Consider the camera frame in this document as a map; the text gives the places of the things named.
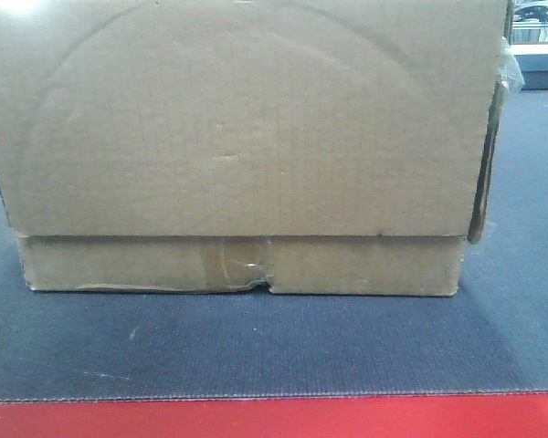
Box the brown cardboard carton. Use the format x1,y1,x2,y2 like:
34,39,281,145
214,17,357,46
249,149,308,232
0,1,521,297

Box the dark grey conveyor belt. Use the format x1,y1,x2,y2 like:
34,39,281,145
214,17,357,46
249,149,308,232
0,91,548,402

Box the red conveyor edge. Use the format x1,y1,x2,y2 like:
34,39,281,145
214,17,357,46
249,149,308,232
0,393,548,437

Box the dark conveyor side rail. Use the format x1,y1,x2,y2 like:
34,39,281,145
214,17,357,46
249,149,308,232
511,43,548,90

